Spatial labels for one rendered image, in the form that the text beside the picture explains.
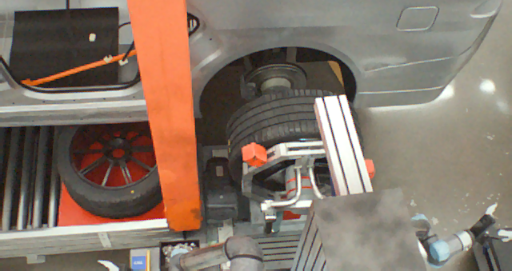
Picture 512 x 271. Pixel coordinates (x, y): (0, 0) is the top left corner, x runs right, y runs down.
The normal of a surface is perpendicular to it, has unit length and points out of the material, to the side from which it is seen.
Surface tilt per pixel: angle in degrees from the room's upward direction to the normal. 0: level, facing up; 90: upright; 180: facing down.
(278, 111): 19
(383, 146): 0
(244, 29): 90
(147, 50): 90
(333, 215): 0
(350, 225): 0
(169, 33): 90
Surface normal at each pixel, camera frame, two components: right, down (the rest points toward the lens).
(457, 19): 0.11, 0.85
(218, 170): 0.05, -0.51
